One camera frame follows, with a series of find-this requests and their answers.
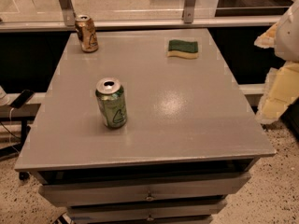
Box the grey drawer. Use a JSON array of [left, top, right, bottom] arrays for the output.
[[67, 200, 227, 224], [39, 172, 250, 207]]

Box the left metal railing post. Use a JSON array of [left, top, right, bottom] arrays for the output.
[[58, 0, 76, 27]]

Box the upper grey drawer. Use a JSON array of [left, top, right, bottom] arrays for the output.
[[39, 172, 250, 207]]

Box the metal railing post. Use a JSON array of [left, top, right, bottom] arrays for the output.
[[58, 0, 76, 27], [182, 0, 196, 23]]

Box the green yellow sponge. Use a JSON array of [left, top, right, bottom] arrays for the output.
[[167, 39, 198, 59]]

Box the black smartphone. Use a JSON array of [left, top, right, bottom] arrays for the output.
[[9, 90, 35, 109]]

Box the green soda can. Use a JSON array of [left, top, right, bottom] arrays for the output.
[[95, 77, 127, 129]]

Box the gold soda can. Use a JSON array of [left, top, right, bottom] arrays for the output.
[[75, 15, 98, 52]]

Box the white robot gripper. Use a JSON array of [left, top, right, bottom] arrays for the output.
[[254, 0, 299, 124]]

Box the black side table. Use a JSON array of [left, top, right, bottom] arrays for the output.
[[0, 104, 40, 161]]

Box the white charging cable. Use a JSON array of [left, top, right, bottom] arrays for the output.
[[0, 106, 21, 156]]

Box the lower grey drawer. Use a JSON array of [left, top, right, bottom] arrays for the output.
[[67, 200, 227, 224]]

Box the grey drawer cabinet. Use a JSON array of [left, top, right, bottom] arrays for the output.
[[15, 29, 274, 224]]

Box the right metal railing post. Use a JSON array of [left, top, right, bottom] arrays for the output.
[[182, 0, 196, 23]]

